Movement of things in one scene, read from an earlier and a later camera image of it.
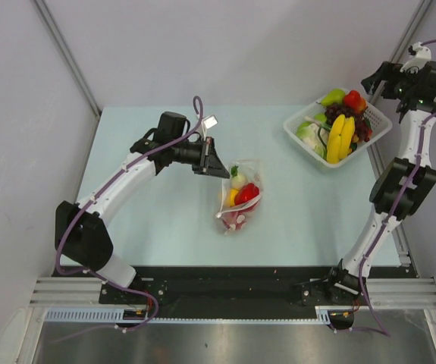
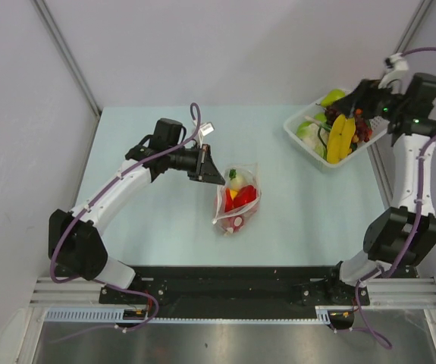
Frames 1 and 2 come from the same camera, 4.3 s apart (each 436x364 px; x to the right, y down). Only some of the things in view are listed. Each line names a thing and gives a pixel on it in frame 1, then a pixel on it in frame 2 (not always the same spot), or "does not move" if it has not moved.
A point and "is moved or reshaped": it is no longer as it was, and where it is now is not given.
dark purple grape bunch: [362, 130] does not move
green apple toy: [321, 117] does not move
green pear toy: [334, 96] does not move
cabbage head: [316, 137] does not move
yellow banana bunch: [340, 139] does not move
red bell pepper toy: [246, 192] does not move
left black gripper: [209, 161] → [205, 164]
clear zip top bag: [240, 193] is moved or reshaped
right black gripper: [390, 72] → [368, 90]
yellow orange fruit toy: [230, 199] is moved or reshaped
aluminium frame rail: [381, 291] does not move
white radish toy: [238, 181] does not move
